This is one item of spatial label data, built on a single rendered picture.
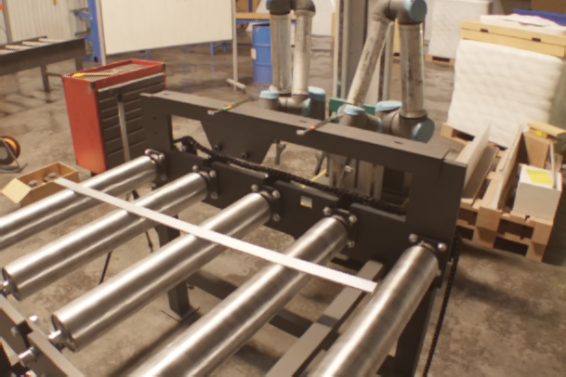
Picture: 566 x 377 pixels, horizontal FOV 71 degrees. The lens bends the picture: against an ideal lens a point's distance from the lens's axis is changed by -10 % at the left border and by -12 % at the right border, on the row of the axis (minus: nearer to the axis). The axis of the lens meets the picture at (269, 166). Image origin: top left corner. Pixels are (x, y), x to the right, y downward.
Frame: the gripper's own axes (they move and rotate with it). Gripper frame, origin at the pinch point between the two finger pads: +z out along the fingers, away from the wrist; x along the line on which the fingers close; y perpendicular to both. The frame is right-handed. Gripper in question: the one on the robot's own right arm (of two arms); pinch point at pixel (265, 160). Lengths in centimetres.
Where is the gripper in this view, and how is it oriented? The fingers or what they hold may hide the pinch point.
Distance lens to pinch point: 218.4
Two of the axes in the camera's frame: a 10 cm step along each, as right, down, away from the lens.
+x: -8.9, -0.6, 4.4
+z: -0.7, 10.0, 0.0
